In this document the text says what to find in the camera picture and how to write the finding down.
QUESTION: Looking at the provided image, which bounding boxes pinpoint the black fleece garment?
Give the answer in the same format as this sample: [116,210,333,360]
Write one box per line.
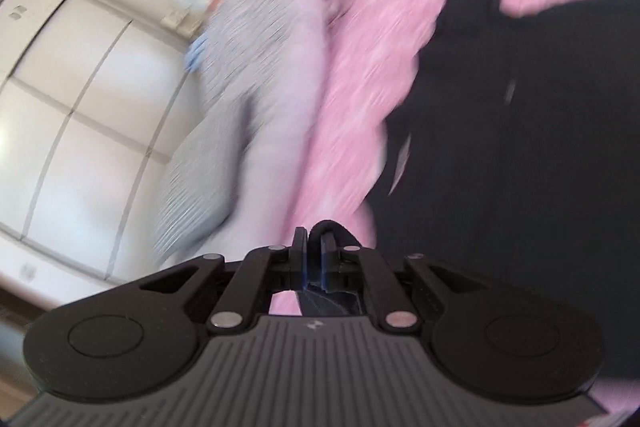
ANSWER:
[357,0,639,379]

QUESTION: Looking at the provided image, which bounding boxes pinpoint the striped lilac pillow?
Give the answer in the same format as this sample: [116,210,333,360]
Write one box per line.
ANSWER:
[152,0,352,263]

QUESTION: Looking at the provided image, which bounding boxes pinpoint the pink floral bed blanket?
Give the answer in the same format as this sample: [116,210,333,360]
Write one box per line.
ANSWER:
[288,0,639,416]

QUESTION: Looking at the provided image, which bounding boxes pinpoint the white wardrobe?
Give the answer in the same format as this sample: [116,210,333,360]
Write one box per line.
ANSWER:
[1,0,198,308]

